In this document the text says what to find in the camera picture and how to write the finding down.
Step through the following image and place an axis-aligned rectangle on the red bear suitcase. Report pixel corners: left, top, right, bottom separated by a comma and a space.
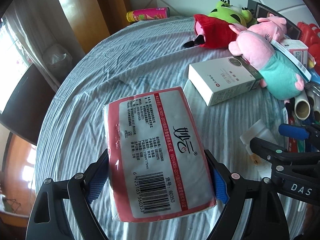
297, 22, 319, 74

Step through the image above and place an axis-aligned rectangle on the red dressed pig plush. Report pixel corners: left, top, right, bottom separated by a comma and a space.
183, 14, 237, 49

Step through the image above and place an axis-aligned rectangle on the pink pig plush blue shirt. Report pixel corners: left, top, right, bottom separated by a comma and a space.
248, 14, 287, 42

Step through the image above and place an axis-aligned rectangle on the striped grey tablecloth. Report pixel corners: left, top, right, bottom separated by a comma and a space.
35, 15, 311, 240

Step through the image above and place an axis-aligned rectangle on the black framed box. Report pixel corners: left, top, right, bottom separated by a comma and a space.
247, 0, 301, 40

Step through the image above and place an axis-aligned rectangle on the green frog plush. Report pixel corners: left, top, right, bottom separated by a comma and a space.
208, 0, 253, 27

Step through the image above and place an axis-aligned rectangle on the white medicine box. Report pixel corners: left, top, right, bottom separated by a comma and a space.
188, 56, 262, 106

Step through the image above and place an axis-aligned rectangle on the clear plastic bag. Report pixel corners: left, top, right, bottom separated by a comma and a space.
239, 119, 278, 178

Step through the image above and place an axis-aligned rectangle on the pink snack can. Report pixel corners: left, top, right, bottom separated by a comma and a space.
126, 7, 170, 23

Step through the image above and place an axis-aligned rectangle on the pink tissue pack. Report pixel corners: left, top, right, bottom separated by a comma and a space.
104, 87, 216, 223

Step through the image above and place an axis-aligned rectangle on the pink pig plush teal dress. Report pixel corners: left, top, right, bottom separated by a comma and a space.
228, 24, 305, 101

